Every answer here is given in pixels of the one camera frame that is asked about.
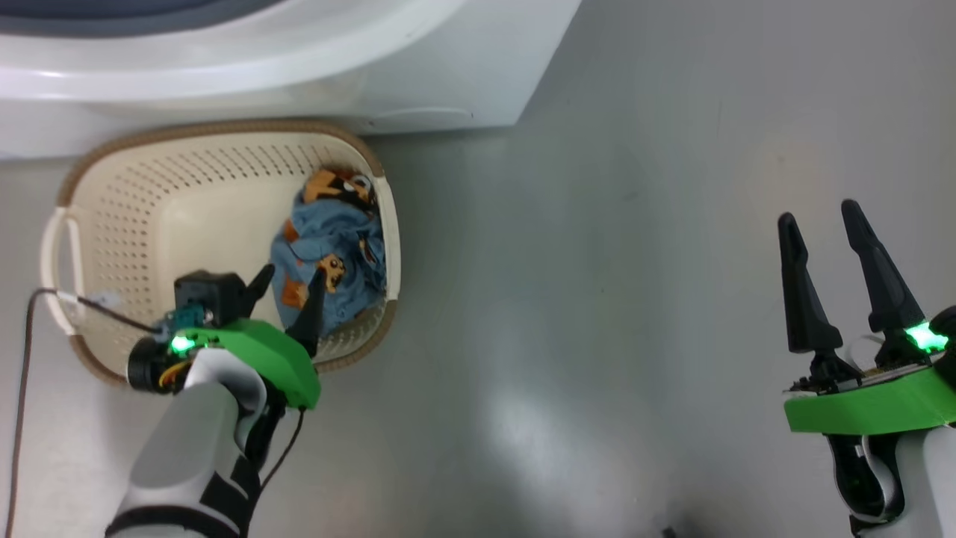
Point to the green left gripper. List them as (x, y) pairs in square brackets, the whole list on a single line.
[(261, 351)]

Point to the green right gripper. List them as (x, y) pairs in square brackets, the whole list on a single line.
[(866, 407)]

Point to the blue bear-print garment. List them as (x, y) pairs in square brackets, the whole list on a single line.
[(336, 232)]

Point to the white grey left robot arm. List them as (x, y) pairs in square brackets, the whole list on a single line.
[(187, 448)]

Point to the cream perforated laundry basket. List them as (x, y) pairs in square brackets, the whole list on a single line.
[(202, 217)]

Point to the white front-load washing machine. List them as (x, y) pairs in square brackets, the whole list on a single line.
[(448, 67)]

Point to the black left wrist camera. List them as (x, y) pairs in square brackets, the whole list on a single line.
[(209, 293)]

